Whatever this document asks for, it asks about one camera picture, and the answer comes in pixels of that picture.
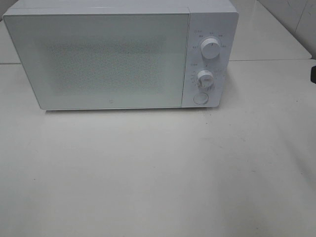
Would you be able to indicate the white adjacent table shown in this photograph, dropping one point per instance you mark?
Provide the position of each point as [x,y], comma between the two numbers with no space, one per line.
[259,36]

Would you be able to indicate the white microwave door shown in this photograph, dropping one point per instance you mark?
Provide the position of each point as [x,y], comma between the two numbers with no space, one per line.
[102,61]

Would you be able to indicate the white upper power knob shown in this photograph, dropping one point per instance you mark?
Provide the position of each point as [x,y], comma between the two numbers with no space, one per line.
[210,47]

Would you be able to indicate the white microwave oven body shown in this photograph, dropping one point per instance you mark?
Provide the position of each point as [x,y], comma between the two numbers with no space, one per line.
[207,18]

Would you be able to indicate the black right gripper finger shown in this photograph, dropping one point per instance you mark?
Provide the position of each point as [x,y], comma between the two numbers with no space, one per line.
[313,74]

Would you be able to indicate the white timer knob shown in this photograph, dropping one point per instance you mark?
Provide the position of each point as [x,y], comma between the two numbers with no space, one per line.
[205,79]

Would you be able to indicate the round white door button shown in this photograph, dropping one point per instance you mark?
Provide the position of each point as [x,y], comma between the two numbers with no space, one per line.
[201,98]

